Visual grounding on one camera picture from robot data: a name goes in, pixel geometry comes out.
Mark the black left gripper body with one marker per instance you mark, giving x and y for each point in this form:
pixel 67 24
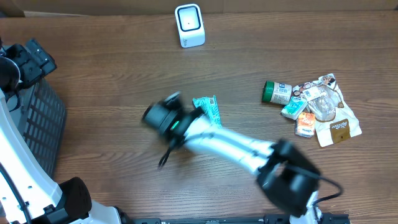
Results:
pixel 28 65

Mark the teal wet wipes pack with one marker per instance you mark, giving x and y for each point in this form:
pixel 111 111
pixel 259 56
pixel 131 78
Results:
pixel 209 105

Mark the green lid jar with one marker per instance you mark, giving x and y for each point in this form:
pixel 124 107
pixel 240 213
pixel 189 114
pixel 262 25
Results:
pixel 275 92

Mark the small teal tissue pack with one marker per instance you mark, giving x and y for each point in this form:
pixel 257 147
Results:
pixel 294 108

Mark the orange white small box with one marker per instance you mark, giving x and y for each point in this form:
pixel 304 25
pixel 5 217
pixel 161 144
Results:
pixel 305 125

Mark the beige brown snack bag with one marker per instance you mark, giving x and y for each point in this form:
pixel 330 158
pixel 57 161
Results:
pixel 334 119

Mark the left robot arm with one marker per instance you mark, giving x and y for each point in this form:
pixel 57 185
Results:
pixel 28 194

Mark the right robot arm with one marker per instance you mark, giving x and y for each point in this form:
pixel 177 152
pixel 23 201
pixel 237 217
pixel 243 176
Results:
pixel 288 179

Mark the white barcode scanner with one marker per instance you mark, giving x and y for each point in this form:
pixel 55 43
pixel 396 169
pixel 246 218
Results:
pixel 190 25

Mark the grey plastic mesh basket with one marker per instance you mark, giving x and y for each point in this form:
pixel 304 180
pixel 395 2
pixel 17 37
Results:
pixel 40 117

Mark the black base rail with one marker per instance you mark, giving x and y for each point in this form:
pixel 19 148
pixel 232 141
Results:
pixel 267 219

